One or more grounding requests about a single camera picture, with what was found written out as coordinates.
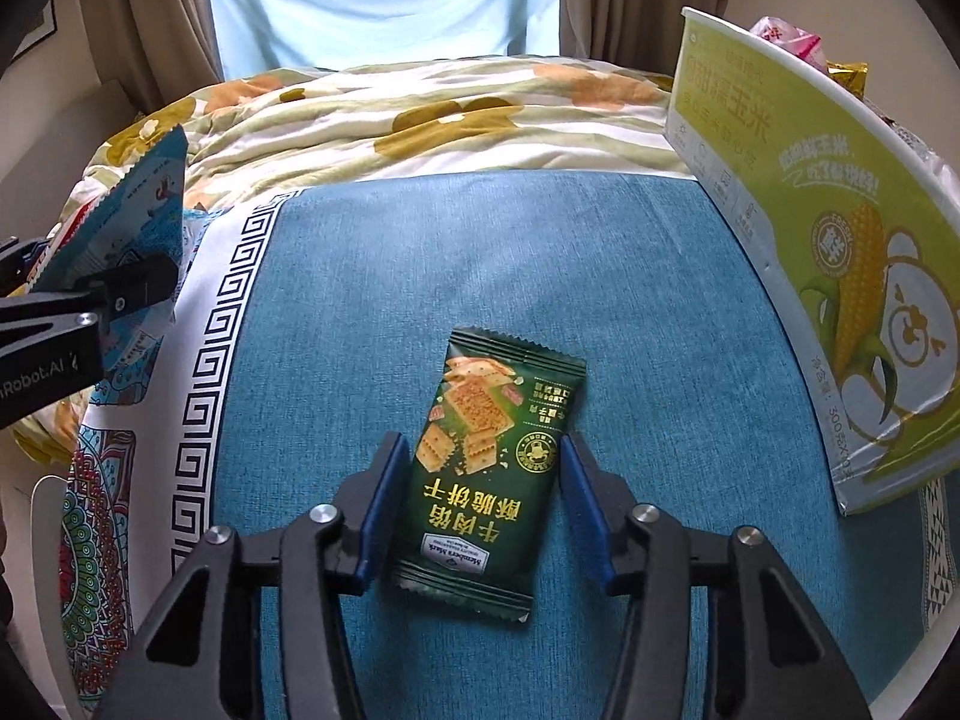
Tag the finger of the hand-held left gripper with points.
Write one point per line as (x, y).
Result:
(135, 286)
(16, 262)

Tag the blue snack packet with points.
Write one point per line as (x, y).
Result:
(142, 210)

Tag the pink striped snack bag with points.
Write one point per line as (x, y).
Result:
(784, 34)

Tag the wall picture frame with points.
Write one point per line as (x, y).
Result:
(30, 22)

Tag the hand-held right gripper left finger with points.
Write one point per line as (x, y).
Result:
(381, 510)

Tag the yellow snack packet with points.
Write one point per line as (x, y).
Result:
(45, 431)

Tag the floral blanket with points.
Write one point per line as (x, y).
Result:
(420, 120)

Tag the green printed cardboard box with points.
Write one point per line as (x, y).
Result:
(840, 255)

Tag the gold snack packet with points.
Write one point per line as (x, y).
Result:
(849, 76)

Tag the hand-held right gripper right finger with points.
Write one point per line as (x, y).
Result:
(583, 510)

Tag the teal printed blanket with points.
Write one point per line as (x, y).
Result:
(465, 277)

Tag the green cracker packet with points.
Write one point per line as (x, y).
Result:
(487, 465)

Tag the window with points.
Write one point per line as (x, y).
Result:
(382, 0)

